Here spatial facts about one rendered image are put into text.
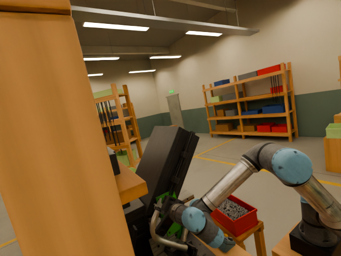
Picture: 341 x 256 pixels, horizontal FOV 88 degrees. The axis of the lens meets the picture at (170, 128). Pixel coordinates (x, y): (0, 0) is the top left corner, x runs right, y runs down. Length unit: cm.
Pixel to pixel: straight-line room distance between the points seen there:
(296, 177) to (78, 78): 71
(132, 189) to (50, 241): 35
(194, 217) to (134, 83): 1032
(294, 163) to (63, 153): 69
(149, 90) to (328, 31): 832
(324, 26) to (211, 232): 588
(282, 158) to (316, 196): 23
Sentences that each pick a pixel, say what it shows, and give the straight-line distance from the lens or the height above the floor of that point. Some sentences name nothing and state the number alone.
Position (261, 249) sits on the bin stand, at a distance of 166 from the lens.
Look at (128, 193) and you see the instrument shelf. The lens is 54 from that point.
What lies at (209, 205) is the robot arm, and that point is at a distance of 85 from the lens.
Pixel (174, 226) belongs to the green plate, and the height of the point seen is 110.
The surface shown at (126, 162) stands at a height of 80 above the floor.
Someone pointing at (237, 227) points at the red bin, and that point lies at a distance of 141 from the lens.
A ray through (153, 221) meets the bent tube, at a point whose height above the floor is 119.
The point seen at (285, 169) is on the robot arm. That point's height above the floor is 145.
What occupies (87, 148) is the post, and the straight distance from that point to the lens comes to 19.
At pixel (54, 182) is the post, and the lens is 20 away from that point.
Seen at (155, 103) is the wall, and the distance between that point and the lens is 1121.
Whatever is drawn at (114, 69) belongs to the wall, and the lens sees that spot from 1057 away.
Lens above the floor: 175
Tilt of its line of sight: 8 degrees down
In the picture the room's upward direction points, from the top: 12 degrees counter-clockwise
